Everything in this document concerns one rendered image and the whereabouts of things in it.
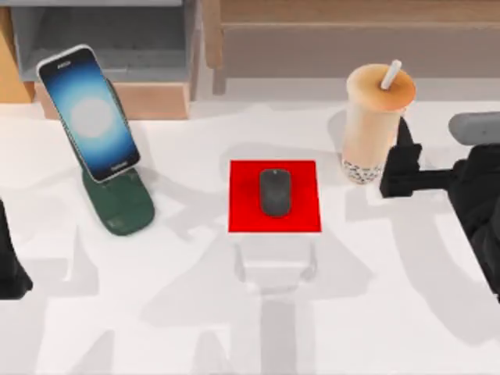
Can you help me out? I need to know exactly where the wooden cupboard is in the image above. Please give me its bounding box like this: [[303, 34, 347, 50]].
[[0, 6, 37, 105]]

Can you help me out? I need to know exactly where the red square mouse pad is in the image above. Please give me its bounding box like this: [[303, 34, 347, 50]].
[[227, 159, 323, 234]]

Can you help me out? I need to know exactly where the pale grey rounded box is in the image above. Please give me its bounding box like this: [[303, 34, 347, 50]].
[[448, 112, 500, 147]]

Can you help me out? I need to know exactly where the white smartphone with blue screen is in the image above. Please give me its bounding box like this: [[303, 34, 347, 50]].
[[36, 44, 142, 184]]

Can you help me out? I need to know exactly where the dark green phone stand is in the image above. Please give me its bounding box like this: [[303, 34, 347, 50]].
[[81, 79, 156, 238]]

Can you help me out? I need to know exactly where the milk tea cup with straw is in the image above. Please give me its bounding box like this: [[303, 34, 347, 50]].
[[341, 59, 417, 187]]

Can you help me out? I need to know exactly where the wooden open shelf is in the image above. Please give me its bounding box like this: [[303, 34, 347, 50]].
[[202, 0, 500, 96]]

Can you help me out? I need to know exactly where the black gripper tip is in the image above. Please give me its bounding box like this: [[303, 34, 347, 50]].
[[0, 198, 34, 302]]

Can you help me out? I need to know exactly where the dark grey computer mouse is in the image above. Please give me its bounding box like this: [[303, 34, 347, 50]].
[[259, 167, 292, 217]]

